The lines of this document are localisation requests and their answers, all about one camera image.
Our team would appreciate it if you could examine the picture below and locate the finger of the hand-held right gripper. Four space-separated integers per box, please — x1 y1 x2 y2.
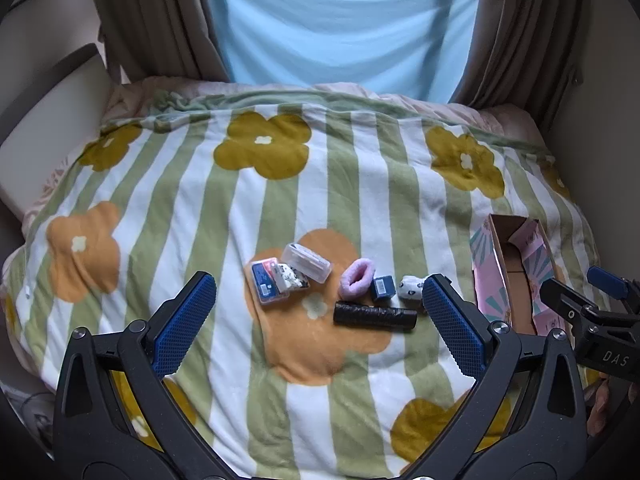
586 266 640 311
540 278 603 331

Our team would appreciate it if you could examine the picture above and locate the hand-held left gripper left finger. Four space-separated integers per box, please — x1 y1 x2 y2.
52 271 218 480

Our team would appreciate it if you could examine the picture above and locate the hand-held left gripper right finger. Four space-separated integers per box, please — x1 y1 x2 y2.
421 273 588 480

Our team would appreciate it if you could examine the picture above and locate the pink cardboard box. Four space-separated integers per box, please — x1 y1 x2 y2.
472 213 568 336

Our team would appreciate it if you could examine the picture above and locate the clear dental floss box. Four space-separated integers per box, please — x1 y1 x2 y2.
251 257 293 305

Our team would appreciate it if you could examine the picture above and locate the person's right hand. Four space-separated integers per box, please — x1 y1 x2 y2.
586 377 626 437

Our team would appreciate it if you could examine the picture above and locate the white spotted rolled cloth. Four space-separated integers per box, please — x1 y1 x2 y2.
397 275 426 303

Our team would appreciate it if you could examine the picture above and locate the black trash bag roll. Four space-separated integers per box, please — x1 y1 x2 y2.
333 301 418 332

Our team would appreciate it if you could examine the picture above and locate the small blue box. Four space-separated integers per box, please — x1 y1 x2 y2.
371 275 397 303

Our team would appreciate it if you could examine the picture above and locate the pink fluffy scrunchie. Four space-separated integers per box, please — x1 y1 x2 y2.
339 257 381 301

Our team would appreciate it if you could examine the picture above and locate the white black-print cloth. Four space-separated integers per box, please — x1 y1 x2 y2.
277 262 311 292

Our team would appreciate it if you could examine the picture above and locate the striped floral blanket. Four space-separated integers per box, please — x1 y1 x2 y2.
0 87 606 480

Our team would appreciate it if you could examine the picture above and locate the clear plastic case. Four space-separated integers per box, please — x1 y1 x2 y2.
282 242 332 285

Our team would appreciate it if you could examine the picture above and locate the cream padded headboard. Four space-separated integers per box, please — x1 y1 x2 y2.
0 42 116 221

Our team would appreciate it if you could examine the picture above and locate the beige curtain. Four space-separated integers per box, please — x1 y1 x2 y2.
85 0 231 86
450 0 591 111

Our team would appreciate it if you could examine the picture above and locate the light blue window cloth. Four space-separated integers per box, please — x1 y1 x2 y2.
202 0 483 106

